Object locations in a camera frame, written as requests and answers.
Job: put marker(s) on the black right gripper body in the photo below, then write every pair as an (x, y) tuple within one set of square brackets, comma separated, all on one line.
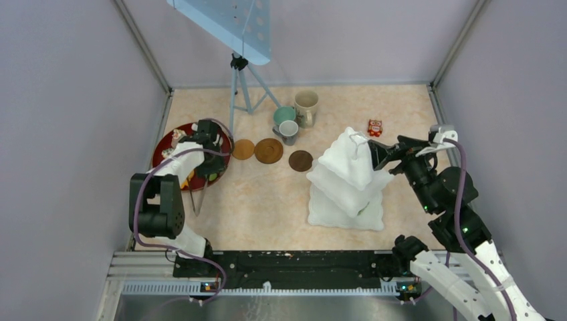
[(416, 169)]

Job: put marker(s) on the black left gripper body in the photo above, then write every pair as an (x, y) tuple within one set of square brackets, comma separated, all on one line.
[(212, 164)]

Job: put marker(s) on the clear plastic tongs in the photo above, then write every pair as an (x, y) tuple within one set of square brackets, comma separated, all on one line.
[(197, 201)]

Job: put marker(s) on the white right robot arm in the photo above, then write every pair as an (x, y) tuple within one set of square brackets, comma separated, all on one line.
[(436, 171)]

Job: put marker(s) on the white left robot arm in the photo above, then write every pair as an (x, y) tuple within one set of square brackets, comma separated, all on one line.
[(156, 208)]

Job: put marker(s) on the light wooden coaster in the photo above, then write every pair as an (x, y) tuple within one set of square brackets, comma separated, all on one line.
[(243, 149)]

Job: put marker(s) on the yellow cheesecake slice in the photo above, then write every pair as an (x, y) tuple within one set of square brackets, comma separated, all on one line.
[(168, 152)]

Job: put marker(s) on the white tiered serving stand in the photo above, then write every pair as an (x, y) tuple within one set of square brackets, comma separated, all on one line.
[(343, 181)]

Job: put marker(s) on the orange fish-shaped cookie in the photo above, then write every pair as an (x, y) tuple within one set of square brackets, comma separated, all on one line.
[(186, 184)]

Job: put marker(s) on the medium brown wooden coaster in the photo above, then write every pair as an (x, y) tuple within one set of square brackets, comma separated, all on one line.
[(268, 151)]

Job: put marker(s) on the blue tripod stand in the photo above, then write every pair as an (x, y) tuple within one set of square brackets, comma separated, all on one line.
[(238, 65)]

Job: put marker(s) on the teal ceramic cup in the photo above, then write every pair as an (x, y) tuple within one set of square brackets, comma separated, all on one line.
[(283, 114)]

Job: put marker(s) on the grey ceramic cup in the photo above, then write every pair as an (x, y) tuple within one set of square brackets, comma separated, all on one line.
[(287, 131)]

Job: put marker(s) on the dark brown wooden coaster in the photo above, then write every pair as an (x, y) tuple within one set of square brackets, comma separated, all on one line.
[(300, 160)]

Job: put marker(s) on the beige ceramic mug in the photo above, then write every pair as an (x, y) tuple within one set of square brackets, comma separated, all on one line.
[(306, 107)]

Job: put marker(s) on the blue perforated panel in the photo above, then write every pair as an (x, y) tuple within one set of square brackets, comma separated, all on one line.
[(242, 25)]

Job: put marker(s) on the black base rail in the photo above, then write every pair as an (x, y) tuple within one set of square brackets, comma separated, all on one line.
[(295, 270)]

